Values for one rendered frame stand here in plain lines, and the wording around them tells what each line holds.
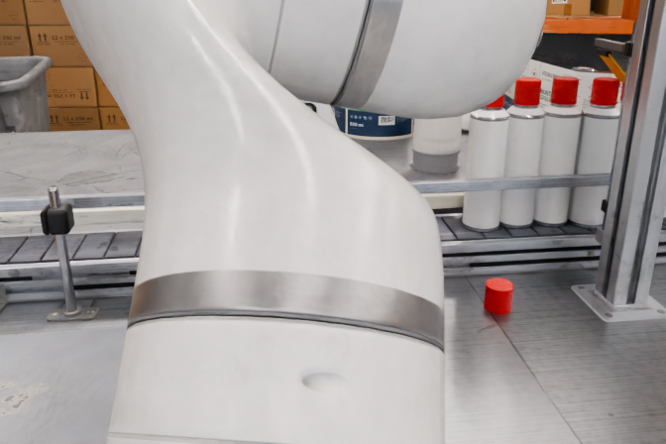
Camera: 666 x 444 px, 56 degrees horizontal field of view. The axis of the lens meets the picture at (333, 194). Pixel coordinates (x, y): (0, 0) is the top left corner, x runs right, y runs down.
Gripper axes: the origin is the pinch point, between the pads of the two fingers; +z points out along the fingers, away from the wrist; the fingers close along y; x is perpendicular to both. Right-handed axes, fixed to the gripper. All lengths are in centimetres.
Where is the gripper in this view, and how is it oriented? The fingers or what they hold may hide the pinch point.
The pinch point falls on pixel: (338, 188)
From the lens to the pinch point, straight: 84.8
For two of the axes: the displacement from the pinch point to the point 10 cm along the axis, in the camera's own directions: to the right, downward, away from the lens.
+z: 3.4, 8.7, 3.6
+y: -1.2, -3.4, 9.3
